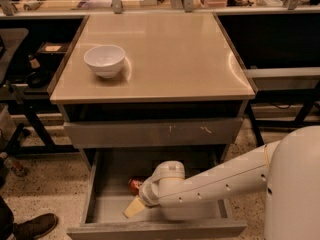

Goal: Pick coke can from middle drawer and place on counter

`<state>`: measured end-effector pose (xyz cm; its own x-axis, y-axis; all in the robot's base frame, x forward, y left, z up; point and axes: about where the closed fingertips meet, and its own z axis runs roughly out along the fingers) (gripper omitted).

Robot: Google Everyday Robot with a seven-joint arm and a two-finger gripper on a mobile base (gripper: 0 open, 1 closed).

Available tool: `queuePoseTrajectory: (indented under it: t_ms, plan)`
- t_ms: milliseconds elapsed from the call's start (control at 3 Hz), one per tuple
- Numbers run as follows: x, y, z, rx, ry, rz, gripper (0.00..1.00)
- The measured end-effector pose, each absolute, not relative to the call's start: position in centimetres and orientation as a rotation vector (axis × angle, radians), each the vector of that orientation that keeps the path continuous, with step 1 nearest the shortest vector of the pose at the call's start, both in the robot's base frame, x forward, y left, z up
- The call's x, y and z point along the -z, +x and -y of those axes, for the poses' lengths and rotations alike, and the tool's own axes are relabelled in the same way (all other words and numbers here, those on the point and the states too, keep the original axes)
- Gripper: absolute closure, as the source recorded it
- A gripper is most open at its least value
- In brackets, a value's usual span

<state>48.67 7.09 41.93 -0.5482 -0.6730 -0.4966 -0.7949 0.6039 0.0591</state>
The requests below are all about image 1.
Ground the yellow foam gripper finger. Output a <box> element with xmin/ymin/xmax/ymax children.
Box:
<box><xmin>123</xmin><ymin>196</ymin><xmax>145</xmax><ymax>218</ymax></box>

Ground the white bowl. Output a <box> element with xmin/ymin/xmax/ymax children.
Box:
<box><xmin>83</xmin><ymin>45</ymin><xmax>126</xmax><ymax>78</ymax></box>

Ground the open grey middle drawer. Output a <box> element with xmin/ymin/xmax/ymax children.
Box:
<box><xmin>67</xmin><ymin>147</ymin><xmax>247</xmax><ymax>240</ymax></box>

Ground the black desk frame left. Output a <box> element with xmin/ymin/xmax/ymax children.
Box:
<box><xmin>0</xmin><ymin>28</ymin><xmax>79</xmax><ymax>157</ymax></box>

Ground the grey cabinet with counter top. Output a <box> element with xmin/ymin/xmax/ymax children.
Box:
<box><xmin>50</xmin><ymin>12</ymin><xmax>255</xmax><ymax>166</ymax></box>

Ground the closed grey top drawer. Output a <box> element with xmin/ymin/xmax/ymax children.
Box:
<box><xmin>64</xmin><ymin>118</ymin><xmax>243</xmax><ymax>148</ymax></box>

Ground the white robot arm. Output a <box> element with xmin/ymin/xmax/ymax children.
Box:
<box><xmin>124</xmin><ymin>126</ymin><xmax>320</xmax><ymax>240</ymax></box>

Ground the brown shoe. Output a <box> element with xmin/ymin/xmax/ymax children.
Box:
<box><xmin>13</xmin><ymin>213</ymin><xmax>58</xmax><ymax>240</ymax></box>

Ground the plastic bottle on floor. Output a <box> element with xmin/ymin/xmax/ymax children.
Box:
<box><xmin>0</xmin><ymin>152</ymin><xmax>27</xmax><ymax>177</ymax></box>

